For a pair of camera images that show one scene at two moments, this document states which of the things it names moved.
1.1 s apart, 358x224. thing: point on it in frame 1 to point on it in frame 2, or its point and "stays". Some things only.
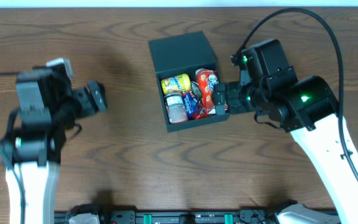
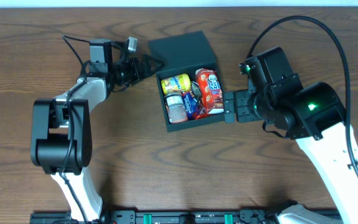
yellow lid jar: (179, 83) stays
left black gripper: (96, 97) to (136, 70)
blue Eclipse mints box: (191, 106) stays
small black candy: (196, 91) stays
